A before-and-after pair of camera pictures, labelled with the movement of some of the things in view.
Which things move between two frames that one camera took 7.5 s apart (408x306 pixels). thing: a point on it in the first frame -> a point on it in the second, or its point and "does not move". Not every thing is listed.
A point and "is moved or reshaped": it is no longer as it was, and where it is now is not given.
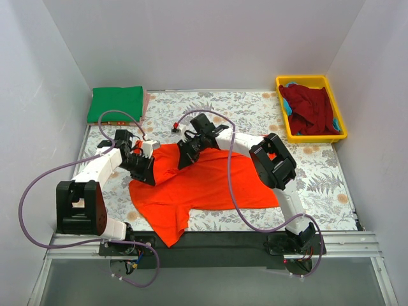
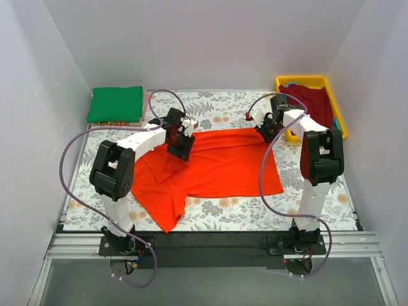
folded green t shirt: (128, 99) does not move
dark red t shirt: (312, 113) does not move
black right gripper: (188, 153) -> (266, 132)
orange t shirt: (217, 180) is moved or reshaped
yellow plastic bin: (320, 81) does not move
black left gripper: (144, 169) -> (181, 146)
